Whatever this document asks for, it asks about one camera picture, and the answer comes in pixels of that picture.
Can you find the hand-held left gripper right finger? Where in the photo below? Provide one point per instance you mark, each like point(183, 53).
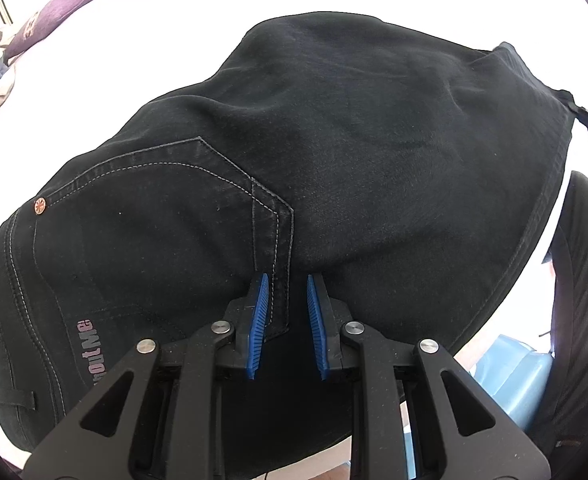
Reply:
point(316, 325)

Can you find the light blue object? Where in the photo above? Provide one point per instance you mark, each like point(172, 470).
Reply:
point(509, 385)

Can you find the purple patterned pillow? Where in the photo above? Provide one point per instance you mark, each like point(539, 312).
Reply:
point(59, 15)

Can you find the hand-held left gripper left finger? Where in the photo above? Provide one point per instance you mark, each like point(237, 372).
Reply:
point(257, 320)

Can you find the black denim pants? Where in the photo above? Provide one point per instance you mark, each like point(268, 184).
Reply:
point(349, 160)

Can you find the bed with white sheet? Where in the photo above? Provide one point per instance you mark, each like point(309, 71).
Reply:
point(124, 50)

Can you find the person's black jacket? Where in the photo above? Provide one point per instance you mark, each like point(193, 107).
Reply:
point(584, 285)

